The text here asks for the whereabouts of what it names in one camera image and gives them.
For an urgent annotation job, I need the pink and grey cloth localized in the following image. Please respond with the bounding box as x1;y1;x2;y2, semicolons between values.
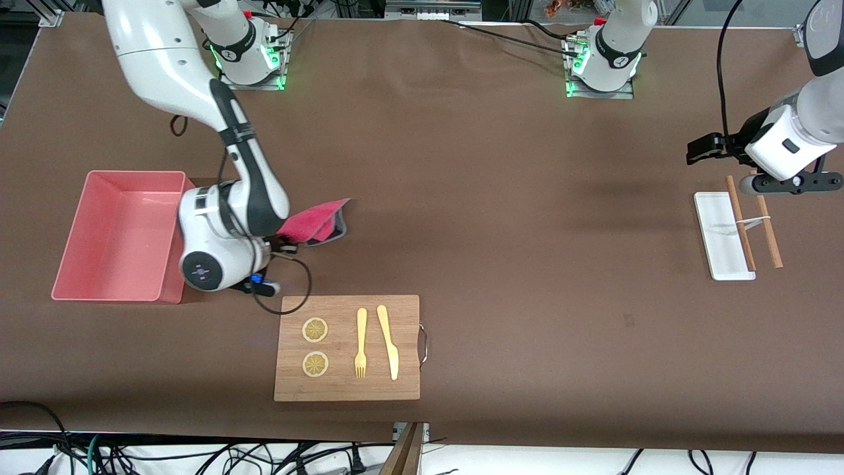
276;198;351;249

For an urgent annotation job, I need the white rack with wooden dowels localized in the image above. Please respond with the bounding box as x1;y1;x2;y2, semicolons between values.
694;174;785;282

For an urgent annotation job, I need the yellow plastic fork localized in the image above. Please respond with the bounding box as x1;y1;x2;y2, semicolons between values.
354;308;368;379

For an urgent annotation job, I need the yellow plastic knife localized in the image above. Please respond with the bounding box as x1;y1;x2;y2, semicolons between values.
377;305;400;381

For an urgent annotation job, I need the wooden cutting board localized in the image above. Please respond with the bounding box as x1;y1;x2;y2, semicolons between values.
274;295;421;402

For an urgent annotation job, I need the pink plastic bin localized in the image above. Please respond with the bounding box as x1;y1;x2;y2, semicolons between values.
51;170;198;304

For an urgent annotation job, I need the wooden stand leg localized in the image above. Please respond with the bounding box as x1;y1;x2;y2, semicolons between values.
379;422;426;475

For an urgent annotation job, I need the grey power strip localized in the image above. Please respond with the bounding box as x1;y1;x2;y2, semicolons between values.
384;0;483;20

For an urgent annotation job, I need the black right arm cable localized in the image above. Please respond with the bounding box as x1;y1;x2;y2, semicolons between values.
170;113;313;316

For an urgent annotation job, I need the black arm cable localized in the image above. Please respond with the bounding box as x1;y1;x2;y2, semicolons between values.
717;0;766;143
170;113;313;316

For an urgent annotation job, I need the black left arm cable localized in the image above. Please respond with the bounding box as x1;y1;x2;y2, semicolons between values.
717;0;766;143

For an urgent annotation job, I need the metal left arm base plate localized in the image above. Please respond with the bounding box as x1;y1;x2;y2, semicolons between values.
564;36;635;100

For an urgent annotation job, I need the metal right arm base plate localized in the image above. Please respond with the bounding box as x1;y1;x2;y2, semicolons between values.
218;26;289;91

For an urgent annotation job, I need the black cable on table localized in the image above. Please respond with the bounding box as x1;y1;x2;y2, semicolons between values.
440;18;584;60

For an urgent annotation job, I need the teal floor cable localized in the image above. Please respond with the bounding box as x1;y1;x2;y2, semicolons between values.
86;433;109;475

